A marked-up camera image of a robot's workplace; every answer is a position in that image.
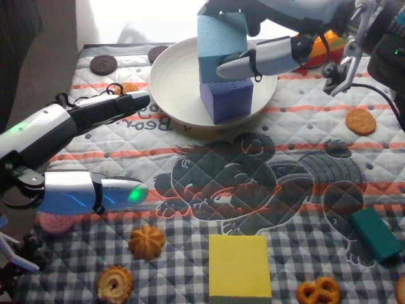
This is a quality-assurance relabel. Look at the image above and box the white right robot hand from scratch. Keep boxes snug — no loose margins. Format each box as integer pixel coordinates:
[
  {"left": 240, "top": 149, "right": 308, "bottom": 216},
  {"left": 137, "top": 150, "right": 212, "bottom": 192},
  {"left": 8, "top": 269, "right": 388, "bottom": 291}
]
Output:
[{"left": 197, "top": 0, "right": 349, "bottom": 80}]

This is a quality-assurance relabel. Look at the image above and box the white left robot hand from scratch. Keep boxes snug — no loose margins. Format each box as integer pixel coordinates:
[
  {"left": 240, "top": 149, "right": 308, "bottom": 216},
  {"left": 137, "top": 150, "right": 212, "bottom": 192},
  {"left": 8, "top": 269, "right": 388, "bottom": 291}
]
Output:
[{"left": 0, "top": 84, "right": 151, "bottom": 216}]

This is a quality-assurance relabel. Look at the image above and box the blue foam cube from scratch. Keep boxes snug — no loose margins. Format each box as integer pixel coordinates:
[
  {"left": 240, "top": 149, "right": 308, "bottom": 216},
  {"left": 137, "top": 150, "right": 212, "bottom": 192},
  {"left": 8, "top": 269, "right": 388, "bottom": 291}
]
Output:
[{"left": 196, "top": 11, "right": 249, "bottom": 85}]

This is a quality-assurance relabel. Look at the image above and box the purple foam cube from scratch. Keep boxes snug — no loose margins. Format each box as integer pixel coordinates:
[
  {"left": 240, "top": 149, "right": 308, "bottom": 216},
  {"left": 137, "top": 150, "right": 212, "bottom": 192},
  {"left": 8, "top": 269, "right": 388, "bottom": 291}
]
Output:
[{"left": 199, "top": 78, "right": 254, "bottom": 125}]

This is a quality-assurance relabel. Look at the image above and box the white round plate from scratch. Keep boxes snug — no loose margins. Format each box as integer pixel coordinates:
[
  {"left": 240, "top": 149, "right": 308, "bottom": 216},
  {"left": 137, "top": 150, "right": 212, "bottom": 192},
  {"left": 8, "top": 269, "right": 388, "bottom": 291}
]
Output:
[{"left": 148, "top": 36, "right": 278, "bottom": 128}]

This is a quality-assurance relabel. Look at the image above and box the orange green red toy brick train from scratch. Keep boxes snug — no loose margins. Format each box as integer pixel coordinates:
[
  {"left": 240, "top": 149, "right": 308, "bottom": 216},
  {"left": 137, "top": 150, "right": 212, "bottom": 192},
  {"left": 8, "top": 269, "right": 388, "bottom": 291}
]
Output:
[{"left": 289, "top": 30, "right": 349, "bottom": 77}]

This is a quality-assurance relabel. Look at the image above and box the dark chocolate sandwich cookie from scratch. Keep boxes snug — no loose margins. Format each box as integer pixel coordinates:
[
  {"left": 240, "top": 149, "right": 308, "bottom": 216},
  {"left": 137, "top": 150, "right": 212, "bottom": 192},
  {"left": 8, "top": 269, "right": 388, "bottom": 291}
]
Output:
[
  {"left": 89, "top": 54, "right": 118, "bottom": 76},
  {"left": 147, "top": 46, "right": 170, "bottom": 63}
]

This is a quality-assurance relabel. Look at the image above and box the dark grey curtain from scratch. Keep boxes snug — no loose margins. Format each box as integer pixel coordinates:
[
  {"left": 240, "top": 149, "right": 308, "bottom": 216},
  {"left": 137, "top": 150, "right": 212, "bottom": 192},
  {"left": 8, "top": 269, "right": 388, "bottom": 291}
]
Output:
[{"left": 0, "top": 0, "right": 44, "bottom": 124}]

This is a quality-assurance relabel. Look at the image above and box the pink sandwich cookie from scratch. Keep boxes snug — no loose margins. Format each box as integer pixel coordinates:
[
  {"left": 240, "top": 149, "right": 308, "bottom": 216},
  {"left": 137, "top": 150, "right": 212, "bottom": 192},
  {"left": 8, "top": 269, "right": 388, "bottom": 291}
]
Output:
[{"left": 39, "top": 212, "right": 77, "bottom": 235}]

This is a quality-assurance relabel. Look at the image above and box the orange swirl cookie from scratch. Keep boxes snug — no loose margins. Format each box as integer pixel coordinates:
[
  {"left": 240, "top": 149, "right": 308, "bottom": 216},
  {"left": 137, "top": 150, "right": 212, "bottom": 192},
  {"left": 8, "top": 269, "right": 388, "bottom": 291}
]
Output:
[{"left": 113, "top": 82, "right": 140, "bottom": 96}]

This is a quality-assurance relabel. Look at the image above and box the round brown biscuit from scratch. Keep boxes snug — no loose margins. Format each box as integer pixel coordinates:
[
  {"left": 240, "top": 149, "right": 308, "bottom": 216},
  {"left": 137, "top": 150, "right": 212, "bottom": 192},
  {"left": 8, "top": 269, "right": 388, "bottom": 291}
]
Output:
[{"left": 344, "top": 108, "right": 377, "bottom": 136}]

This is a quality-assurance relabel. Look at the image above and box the grey quilt with bear print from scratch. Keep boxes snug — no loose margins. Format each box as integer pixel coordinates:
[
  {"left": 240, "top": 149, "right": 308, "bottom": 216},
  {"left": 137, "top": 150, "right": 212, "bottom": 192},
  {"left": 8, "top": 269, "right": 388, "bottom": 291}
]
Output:
[{"left": 14, "top": 42, "right": 405, "bottom": 304}]

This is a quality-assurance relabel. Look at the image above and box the flower-shaped butter cookie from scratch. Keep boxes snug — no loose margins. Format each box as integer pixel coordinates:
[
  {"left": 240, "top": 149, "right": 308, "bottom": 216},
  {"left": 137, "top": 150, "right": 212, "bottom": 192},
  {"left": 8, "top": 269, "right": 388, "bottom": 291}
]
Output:
[{"left": 128, "top": 225, "right": 166, "bottom": 261}]

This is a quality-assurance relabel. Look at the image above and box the teal rectangular block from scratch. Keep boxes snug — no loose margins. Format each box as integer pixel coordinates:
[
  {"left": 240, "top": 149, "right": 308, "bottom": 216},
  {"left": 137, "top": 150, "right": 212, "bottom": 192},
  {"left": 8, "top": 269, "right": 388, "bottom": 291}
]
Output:
[{"left": 349, "top": 207, "right": 403, "bottom": 263}]

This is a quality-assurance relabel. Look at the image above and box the yellow block with green base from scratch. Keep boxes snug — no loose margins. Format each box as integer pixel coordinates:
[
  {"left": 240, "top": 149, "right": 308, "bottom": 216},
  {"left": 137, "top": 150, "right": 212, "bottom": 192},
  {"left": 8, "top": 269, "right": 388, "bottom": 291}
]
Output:
[{"left": 208, "top": 234, "right": 272, "bottom": 304}]

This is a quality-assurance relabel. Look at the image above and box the pretzel-shaped cookie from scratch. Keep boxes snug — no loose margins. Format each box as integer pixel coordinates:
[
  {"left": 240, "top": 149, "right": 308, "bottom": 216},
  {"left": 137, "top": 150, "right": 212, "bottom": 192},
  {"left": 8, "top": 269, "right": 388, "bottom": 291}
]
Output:
[{"left": 295, "top": 276, "right": 341, "bottom": 304}]

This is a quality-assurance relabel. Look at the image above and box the golden cookie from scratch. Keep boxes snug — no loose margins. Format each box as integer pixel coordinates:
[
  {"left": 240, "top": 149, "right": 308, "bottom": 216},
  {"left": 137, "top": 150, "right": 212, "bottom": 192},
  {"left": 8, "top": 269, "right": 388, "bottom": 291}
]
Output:
[{"left": 394, "top": 274, "right": 405, "bottom": 304}]

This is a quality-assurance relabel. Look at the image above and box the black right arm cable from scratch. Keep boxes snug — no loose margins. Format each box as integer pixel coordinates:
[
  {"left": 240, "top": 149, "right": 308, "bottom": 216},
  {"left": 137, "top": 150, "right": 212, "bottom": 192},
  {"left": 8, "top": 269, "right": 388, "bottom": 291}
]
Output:
[{"left": 351, "top": 82, "right": 405, "bottom": 127}]

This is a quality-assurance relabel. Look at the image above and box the ring-shaped butter cookie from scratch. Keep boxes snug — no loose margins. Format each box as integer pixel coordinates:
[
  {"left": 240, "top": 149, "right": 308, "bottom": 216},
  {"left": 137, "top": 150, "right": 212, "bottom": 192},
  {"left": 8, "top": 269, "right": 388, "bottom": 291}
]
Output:
[{"left": 96, "top": 265, "right": 134, "bottom": 303}]

